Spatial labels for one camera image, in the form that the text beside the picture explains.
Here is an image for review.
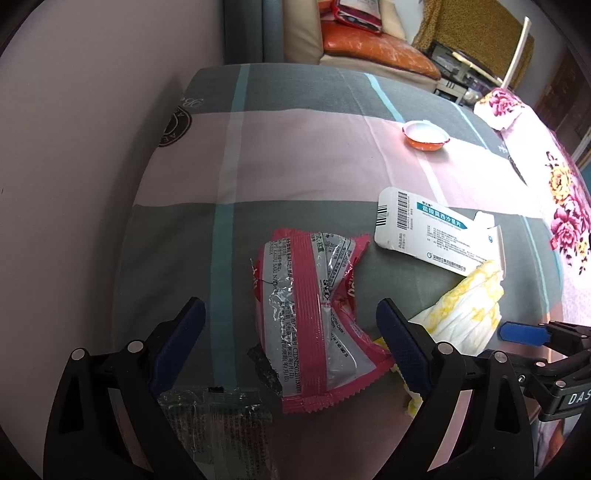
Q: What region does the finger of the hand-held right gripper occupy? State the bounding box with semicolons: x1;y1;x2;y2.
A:
499;320;591;354

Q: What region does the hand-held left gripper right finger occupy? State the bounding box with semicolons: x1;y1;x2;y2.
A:
374;298;536;480

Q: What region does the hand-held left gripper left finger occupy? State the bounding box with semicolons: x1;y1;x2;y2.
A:
44;296;207;480

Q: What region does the yellow and white napkin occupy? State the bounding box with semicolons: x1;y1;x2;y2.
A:
373;258;505;415

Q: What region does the pink and silver wrapper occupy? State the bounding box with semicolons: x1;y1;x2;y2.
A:
250;226;399;415

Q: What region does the clear green plastic wrapper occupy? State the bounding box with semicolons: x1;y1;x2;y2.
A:
158;385;274;480

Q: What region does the white medicine box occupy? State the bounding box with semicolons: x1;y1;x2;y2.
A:
373;186;507;278

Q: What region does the pink floral quilt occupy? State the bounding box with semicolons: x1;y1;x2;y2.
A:
473;88;591;333

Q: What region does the white and orange bowl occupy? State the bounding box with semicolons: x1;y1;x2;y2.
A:
402;120;451;151

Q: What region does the grey and pink bedsheet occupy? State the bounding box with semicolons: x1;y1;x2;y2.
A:
111;62;566;480

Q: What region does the glass media cabinet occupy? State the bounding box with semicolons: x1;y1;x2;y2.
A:
431;41;504;109

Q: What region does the white chair rod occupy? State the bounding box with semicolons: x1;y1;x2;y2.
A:
501;16;532;90

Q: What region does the orange seat cushion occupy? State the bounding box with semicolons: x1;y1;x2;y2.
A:
322;21;441;80

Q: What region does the dark teal panel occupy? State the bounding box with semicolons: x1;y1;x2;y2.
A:
224;0;284;66

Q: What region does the beige sofa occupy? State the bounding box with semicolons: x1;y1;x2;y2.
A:
283;0;439;93

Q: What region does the red bag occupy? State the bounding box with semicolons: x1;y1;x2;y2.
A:
332;0;384;35

